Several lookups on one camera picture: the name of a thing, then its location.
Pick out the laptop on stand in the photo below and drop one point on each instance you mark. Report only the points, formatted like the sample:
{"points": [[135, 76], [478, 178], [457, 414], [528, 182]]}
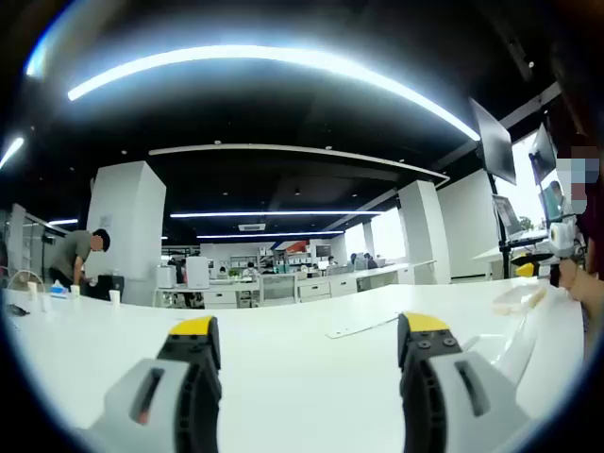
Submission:
{"points": [[507, 217]]}

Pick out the metal strip in table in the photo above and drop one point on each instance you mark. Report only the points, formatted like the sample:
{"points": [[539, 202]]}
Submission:
{"points": [[358, 327]]}

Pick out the straight ceiling light strip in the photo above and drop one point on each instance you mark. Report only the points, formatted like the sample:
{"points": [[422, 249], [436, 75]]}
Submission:
{"points": [[273, 214], [269, 234]]}

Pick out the small hanging black monitor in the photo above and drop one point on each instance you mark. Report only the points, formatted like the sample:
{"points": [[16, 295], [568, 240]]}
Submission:
{"points": [[542, 153]]}

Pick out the white paper cup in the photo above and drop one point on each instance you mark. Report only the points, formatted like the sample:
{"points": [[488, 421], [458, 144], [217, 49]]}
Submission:
{"points": [[33, 291], [75, 291], [114, 297]]}

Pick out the long curved ceiling light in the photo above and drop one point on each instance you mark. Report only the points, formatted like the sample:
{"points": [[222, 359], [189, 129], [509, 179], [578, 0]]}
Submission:
{"points": [[264, 54]]}

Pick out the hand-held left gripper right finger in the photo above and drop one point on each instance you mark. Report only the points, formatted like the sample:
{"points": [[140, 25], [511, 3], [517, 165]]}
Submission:
{"points": [[467, 396]]}

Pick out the blue tissue box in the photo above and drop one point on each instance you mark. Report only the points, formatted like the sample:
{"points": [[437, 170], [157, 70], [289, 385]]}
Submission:
{"points": [[59, 291]]}

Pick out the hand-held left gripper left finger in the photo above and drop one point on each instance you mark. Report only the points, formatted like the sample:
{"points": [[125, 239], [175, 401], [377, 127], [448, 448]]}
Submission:
{"points": [[141, 406]]}

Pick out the large hanging black monitor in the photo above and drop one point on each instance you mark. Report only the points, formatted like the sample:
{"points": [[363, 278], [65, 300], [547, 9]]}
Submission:
{"points": [[495, 141]]}

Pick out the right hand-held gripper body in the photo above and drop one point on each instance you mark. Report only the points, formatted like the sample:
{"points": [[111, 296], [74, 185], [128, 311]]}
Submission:
{"points": [[566, 238]]}

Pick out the tall white appliance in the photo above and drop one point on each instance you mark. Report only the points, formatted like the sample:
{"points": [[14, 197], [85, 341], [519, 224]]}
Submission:
{"points": [[197, 273]]}

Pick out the small white appliance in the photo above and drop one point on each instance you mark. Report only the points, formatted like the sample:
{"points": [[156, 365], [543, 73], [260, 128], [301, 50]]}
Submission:
{"points": [[166, 277]]}

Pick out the flat black object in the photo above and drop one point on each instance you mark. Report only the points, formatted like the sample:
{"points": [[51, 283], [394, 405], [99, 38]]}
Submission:
{"points": [[18, 310]]}

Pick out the clear storage box yellow latches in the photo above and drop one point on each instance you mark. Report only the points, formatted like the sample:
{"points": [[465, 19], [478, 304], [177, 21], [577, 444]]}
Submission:
{"points": [[516, 299]]}

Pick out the person's right hand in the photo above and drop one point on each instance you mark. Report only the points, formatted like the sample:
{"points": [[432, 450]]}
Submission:
{"points": [[570, 278]]}

